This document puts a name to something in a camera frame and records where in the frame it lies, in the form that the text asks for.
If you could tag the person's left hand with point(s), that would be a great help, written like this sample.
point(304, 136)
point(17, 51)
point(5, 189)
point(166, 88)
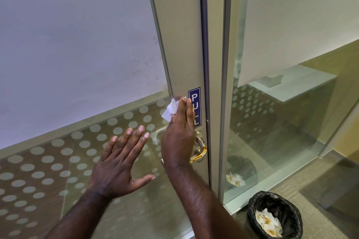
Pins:
point(115, 171)

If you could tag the person's right hand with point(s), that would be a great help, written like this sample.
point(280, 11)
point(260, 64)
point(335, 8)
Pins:
point(179, 140)

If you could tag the white tissue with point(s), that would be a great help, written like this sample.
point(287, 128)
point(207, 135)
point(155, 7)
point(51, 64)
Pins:
point(169, 111)

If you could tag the black waste bin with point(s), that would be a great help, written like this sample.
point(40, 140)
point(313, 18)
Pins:
point(291, 213)

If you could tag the person's right forearm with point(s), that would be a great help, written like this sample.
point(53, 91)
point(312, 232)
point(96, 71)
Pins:
point(202, 205)

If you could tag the blue PULL sign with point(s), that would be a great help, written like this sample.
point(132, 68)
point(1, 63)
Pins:
point(196, 96)

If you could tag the fixed glass partition panel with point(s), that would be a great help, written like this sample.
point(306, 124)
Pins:
point(266, 140)

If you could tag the crumpled waste paper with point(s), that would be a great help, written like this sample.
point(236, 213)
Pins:
point(267, 222)

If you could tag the glass door with metal frame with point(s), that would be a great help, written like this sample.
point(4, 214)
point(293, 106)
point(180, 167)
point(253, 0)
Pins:
point(174, 37)

